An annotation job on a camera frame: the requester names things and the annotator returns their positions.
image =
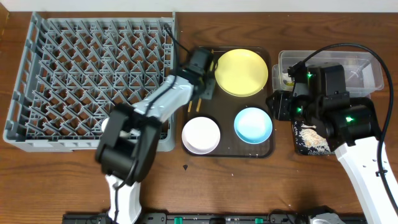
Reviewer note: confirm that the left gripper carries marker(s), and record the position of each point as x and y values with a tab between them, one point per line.
208	86

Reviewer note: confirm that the spilled rice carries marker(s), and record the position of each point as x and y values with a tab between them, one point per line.
308	142

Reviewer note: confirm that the white bowl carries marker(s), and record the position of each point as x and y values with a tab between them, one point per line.
201	135

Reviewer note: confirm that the grey plastic dish rack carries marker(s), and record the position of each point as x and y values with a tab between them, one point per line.
73	71

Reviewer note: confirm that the black waste tray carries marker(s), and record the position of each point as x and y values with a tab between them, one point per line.
337	128

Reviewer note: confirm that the clear plastic bin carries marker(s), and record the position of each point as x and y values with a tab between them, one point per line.
363	73

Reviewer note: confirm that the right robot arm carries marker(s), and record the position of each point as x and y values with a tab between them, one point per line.
366	163

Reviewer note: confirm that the yellow round plate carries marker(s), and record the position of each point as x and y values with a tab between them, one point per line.
241	72

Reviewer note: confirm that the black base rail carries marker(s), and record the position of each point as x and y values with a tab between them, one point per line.
162	218

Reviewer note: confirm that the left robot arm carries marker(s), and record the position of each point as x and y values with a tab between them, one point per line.
128	145

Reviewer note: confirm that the light blue bowl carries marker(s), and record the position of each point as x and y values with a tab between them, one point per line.
253	125

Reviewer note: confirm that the white cup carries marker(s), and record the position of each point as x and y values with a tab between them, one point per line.
104	124

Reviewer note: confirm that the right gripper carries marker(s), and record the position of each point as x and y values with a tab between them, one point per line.
281	101

